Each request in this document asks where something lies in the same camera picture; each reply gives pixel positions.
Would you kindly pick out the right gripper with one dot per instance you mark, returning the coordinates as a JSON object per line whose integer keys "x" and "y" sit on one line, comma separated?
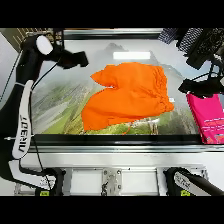
{"x": 196, "y": 88}

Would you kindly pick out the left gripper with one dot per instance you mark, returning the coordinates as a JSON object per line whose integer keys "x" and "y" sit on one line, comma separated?
{"x": 75, "y": 59}

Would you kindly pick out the orange shorts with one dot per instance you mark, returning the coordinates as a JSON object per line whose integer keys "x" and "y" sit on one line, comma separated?
{"x": 133, "y": 96}

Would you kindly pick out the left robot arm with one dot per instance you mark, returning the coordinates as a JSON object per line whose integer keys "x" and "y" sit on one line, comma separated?
{"x": 23, "y": 110}

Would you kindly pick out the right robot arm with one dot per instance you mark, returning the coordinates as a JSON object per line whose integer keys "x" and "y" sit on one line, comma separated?
{"x": 195, "y": 181}

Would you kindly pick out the pink garment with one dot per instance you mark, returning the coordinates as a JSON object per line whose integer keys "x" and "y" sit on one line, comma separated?
{"x": 210, "y": 120}

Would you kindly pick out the silver frame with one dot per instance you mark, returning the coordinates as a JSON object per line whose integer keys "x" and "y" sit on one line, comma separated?
{"x": 113, "y": 181}

